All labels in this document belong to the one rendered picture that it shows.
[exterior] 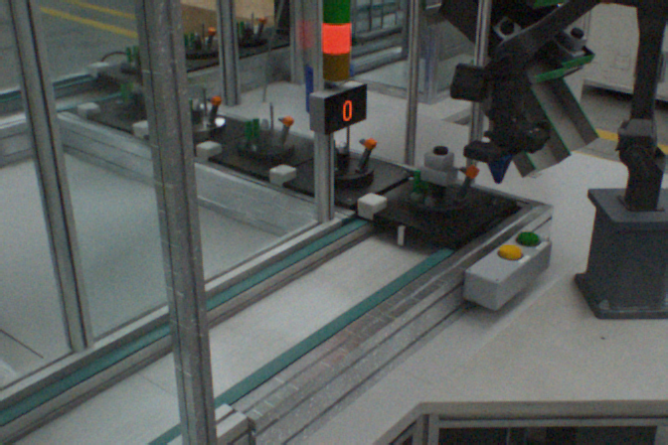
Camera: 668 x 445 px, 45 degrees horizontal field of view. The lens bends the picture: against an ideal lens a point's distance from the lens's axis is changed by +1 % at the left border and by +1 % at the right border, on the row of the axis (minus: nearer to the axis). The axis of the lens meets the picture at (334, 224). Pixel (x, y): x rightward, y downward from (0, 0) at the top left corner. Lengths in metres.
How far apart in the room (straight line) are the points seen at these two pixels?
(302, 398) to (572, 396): 0.44
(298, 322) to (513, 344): 0.38
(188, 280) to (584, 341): 0.83
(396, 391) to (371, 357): 0.07
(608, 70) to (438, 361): 4.67
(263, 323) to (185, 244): 0.55
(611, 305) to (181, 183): 0.96
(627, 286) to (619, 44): 4.38
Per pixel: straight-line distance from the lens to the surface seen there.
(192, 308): 0.87
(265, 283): 1.43
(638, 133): 1.46
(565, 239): 1.82
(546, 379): 1.37
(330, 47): 1.45
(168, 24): 0.76
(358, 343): 1.23
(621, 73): 5.87
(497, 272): 1.45
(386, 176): 1.80
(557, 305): 1.57
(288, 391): 1.14
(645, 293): 1.56
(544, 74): 1.76
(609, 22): 5.85
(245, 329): 1.35
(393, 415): 1.25
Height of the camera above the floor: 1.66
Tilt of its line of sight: 26 degrees down
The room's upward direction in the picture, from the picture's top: straight up
